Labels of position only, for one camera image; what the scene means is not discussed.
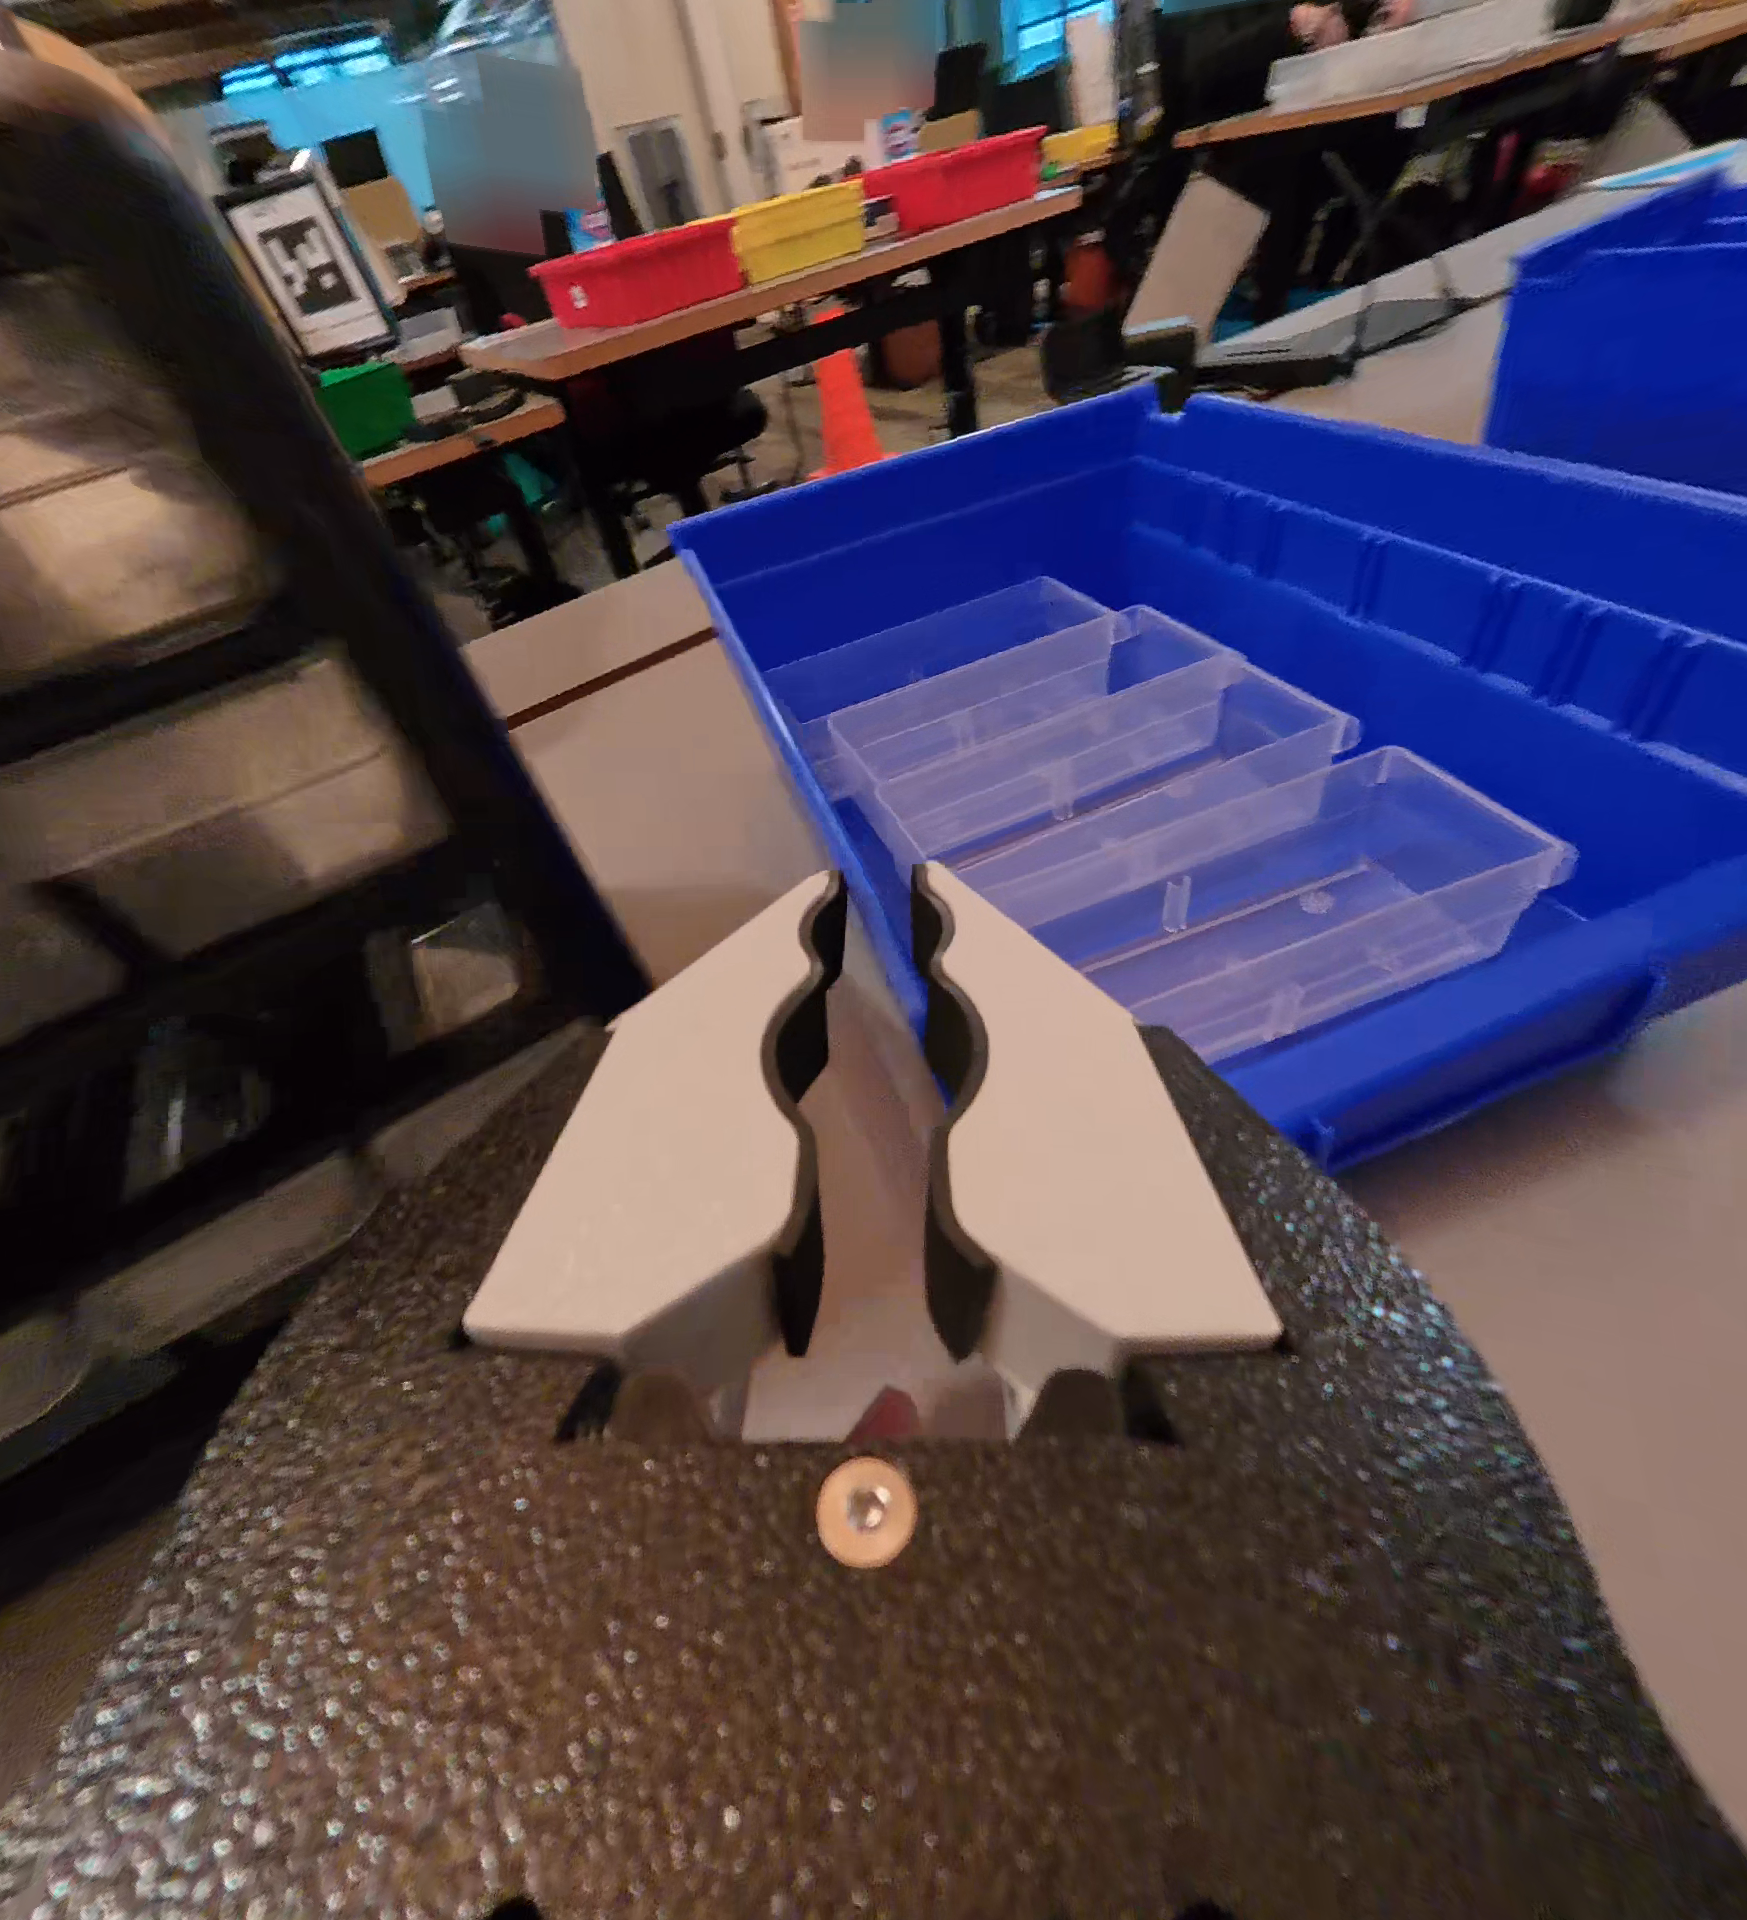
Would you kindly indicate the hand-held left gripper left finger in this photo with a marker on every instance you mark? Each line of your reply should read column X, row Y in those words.
column 634, row 1200

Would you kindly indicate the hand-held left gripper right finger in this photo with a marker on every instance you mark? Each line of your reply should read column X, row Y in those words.
column 1098, row 1200

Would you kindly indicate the blue plastic bin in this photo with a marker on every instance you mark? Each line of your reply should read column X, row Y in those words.
column 1638, row 779
column 1683, row 345

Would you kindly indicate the grey desk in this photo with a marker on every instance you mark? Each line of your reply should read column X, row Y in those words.
column 1638, row 1351

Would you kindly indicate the clear plastic drawer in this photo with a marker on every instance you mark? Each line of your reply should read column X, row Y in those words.
column 1307, row 885
column 947, row 630
column 1188, row 750
column 1053, row 682

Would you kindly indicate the black drawer cabinet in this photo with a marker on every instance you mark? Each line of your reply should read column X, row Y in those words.
column 138, row 840

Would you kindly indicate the black office chair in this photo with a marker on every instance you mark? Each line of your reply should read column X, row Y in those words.
column 677, row 428

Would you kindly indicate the orange traffic cone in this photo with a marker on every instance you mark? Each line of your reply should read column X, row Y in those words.
column 847, row 419

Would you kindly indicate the green plastic bin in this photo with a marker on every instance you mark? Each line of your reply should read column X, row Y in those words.
column 364, row 409

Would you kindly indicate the grey laptop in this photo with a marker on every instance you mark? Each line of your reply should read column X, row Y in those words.
column 1338, row 333

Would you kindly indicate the wooden top table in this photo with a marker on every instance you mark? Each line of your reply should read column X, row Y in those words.
column 753, row 308

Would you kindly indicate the red plastic bin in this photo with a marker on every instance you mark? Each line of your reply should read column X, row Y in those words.
column 641, row 277
column 956, row 180

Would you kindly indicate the yellow plastic bin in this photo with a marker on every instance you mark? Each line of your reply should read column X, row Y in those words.
column 802, row 229
column 1080, row 144

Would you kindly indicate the black and white tag sign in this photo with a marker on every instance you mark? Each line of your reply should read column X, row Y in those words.
column 310, row 263

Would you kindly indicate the long wooden table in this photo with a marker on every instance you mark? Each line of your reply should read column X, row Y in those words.
column 1413, row 83

